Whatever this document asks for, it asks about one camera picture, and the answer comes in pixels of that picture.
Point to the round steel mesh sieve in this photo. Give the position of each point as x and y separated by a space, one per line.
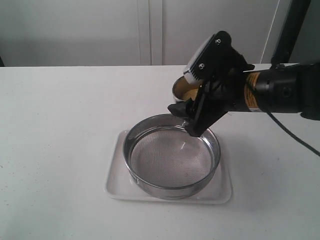
165 161

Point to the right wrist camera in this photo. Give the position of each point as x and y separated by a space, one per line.
209 59

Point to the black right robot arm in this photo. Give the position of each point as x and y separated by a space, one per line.
284 89

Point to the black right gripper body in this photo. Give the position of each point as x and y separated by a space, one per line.
229 80

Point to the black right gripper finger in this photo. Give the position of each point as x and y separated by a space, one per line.
209 105
184 109

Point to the stainless steel cup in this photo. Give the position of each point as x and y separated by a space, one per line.
183 91

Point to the white rectangular plastic tray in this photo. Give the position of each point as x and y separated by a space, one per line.
120 185

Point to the dark vertical post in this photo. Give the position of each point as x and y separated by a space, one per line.
290 31

